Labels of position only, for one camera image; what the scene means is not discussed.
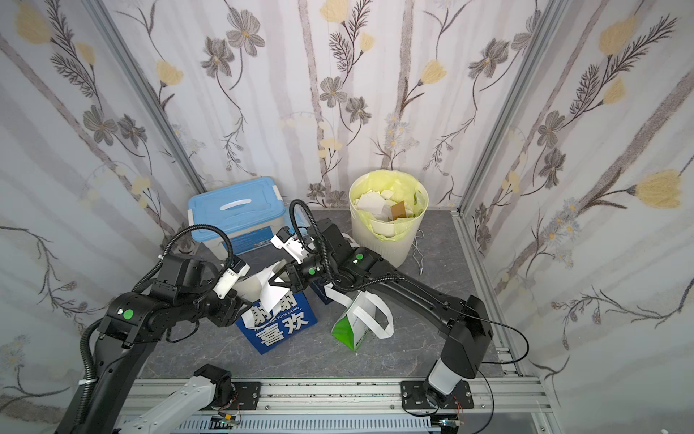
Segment navy paper bag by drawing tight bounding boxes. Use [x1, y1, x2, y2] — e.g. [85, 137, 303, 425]
[236, 293, 317, 354]
[311, 282, 352, 307]

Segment green white paper bag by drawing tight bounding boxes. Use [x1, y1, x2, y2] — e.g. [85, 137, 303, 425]
[331, 291, 394, 352]

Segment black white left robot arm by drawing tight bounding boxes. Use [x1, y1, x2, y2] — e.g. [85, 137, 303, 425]
[57, 224, 251, 433]

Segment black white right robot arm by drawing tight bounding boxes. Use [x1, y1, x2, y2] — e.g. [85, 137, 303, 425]
[269, 199, 500, 410]

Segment blue lidded storage box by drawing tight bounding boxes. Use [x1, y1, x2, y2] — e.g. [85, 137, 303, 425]
[188, 177, 286, 255]

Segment torn paper pieces in bin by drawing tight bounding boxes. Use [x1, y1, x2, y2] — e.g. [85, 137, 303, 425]
[354, 190, 417, 238]

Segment cream round trash bin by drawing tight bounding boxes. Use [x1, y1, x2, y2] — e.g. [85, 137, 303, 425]
[348, 169, 429, 268]

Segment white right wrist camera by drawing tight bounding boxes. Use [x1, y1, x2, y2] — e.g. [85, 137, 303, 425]
[270, 226, 308, 264]

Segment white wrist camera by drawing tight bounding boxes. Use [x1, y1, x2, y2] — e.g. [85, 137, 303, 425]
[270, 226, 308, 264]
[213, 261, 250, 299]

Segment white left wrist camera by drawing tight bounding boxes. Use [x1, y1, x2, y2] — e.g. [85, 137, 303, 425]
[213, 261, 250, 299]

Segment white slotted cable duct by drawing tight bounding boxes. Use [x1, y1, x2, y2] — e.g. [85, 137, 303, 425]
[172, 414, 441, 433]

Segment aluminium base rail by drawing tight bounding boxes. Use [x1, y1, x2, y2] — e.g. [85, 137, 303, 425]
[115, 377, 561, 433]

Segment left aluminium frame post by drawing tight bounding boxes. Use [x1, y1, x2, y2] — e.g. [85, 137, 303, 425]
[81, 0, 206, 193]

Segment aluminium frame post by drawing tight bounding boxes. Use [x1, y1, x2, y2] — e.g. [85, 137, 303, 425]
[455, 0, 570, 216]
[81, 0, 206, 193]

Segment right aluminium frame post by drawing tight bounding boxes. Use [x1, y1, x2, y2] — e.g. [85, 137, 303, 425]
[455, 0, 570, 216]

